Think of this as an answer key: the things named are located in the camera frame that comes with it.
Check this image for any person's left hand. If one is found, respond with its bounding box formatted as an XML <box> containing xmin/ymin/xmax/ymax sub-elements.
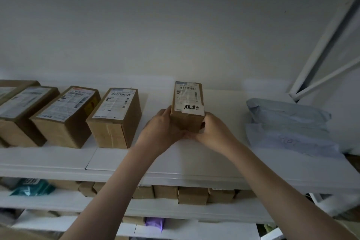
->
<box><xmin>132</xmin><ymin>106</ymin><xmax>195</xmax><ymax>156</ymax></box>

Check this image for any person's right hand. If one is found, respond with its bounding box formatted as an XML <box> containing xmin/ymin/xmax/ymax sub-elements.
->
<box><xmin>188</xmin><ymin>112</ymin><xmax>240</xmax><ymax>156</ymax></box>

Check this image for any small handwritten-label cardboard box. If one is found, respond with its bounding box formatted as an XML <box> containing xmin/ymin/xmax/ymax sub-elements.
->
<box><xmin>170</xmin><ymin>81</ymin><xmax>207</xmax><ymax>133</ymax></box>

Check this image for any person's right forearm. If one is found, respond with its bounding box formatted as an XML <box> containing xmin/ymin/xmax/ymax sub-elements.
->
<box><xmin>222</xmin><ymin>140</ymin><xmax>359</xmax><ymax>240</ymax></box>

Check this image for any person's left forearm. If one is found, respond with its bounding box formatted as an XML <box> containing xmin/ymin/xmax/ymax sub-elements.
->
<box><xmin>59</xmin><ymin>140</ymin><xmax>166</xmax><ymax>240</ymax></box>

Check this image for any white metal shelf rack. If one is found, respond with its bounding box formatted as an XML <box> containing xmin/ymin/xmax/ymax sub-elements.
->
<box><xmin>0</xmin><ymin>0</ymin><xmax>360</xmax><ymax>240</ymax></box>

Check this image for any cardboard box with white label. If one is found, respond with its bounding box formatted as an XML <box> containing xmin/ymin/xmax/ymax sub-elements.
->
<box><xmin>86</xmin><ymin>88</ymin><xmax>142</xmax><ymax>149</ymax></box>

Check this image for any row of small cardboard boxes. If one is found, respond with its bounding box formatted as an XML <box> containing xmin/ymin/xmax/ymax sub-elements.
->
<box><xmin>48</xmin><ymin>180</ymin><xmax>257</xmax><ymax>206</ymax></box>

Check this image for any grey plastic mailer bag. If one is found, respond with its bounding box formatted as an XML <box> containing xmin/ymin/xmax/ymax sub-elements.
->
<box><xmin>245</xmin><ymin>123</ymin><xmax>345</xmax><ymax>159</ymax></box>
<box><xmin>247</xmin><ymin>98</ymin><xmax>332</xmax><ymax>131</ymax></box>

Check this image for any cardboard box with yellow sticker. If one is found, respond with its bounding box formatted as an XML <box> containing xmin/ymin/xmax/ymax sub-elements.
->
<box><xmin>29</xmin><ymin>86</ymin><xmax>101</xmax><ymax>149</ymax></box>

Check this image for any purple packet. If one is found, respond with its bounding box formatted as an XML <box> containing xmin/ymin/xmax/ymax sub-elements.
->
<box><xmin>145</xmin><ymin>217</ymin><xmax>165</xmax><ymax>232</ymax></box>

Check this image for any brown cardboard parcel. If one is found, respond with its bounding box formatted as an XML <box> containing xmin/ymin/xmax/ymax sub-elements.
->
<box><xmin>122</xmin><ymin>216</ymin><xmax>146</xmax><ymax>226</ymax></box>

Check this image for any large cardboard box white label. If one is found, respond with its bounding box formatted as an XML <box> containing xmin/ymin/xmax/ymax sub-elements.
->
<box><xmin>0</xmin><ymin>86</ymin><xmax>60</xmax><ymax>147</ymax></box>

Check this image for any flat cardboard box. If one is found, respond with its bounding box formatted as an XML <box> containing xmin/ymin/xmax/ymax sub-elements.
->
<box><xmin>0</xmin><ymin>80</ymin><xmax>41</xmax><ymax>105</ymax></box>

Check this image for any teal plastic packet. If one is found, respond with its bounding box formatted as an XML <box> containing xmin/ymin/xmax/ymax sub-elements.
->
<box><xmin>10</xmin><ymin>178</ymin><xmax>56</xmax><ymax>197</ymax></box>

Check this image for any brown cardboard sheet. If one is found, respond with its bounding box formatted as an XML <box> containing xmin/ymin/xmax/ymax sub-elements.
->
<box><xmin>0</xmin><ymin>227</ymin><xmax>62</xmax><ymax>240</ymax></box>

